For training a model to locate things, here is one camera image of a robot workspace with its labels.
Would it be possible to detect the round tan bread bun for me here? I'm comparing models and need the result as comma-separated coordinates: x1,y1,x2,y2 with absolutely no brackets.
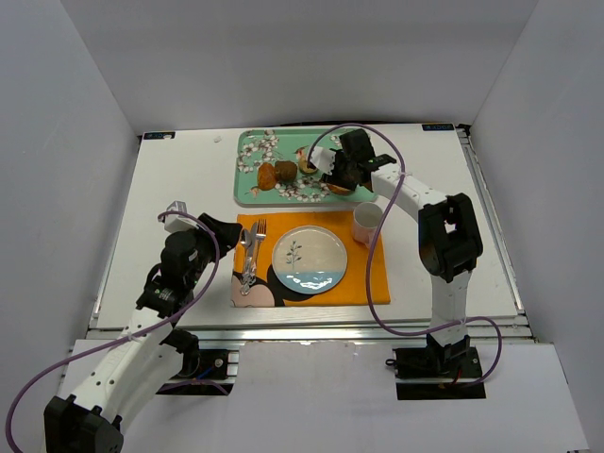
298,159,318,175

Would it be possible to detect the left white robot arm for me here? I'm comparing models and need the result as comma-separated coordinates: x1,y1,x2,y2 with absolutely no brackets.
43,211,243,452

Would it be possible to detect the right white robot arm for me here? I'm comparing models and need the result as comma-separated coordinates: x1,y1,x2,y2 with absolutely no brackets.
307,125,483,376

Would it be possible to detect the sliced brown bread loaf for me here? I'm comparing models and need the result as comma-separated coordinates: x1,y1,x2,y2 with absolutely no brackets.
327,184,355,196

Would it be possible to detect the orange-brown bread roll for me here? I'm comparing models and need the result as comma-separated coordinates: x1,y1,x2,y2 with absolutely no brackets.
257,162,277,192

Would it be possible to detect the silver spoon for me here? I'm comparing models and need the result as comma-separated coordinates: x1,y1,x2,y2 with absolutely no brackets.
240,228,254,296

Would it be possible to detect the silver fork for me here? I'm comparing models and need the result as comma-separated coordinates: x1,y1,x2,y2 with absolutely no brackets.
244,218,267,291

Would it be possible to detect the silver knife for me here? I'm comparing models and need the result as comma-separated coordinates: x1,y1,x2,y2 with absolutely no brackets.
242,222,258,286

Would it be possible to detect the pink mug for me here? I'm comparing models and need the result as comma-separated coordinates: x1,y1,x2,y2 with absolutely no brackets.
351,202,383,247

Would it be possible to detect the orange cartoon placemat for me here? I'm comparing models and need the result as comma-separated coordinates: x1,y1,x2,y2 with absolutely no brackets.
231,210,369,308

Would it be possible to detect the dark chocolate muffin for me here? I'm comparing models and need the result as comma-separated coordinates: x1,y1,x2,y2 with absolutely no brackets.
274,160,298,183

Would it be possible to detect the green floral tray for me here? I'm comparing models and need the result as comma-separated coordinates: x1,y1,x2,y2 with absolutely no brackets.
233,127,377,208

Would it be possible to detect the right blue table label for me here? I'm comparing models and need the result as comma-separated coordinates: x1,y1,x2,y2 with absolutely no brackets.
422,123,455,132

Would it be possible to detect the blue table label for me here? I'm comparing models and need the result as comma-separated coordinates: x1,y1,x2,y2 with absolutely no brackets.
143,131,176,141
422,123,455,132

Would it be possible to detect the blue and white plate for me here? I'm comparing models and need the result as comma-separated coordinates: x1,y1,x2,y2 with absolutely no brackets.
271,226,348,295

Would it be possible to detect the left blue table label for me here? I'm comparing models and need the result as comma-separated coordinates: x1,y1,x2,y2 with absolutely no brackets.
143,131,176,141

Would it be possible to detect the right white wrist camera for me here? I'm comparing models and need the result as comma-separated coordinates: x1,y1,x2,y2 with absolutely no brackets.
307,146,337,176

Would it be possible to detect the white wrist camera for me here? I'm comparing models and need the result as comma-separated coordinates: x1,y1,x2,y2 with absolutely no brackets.
307,146,337,176
162,200,196,233

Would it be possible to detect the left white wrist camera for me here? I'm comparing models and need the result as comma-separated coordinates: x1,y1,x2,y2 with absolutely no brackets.
162,200,196,233

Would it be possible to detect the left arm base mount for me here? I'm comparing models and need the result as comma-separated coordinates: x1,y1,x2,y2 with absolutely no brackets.
157,349,239,396

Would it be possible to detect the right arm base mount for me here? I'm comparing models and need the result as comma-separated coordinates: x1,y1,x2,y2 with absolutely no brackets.
385,346,487,401

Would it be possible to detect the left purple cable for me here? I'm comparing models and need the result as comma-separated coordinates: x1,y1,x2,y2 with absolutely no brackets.
4,210,221,453

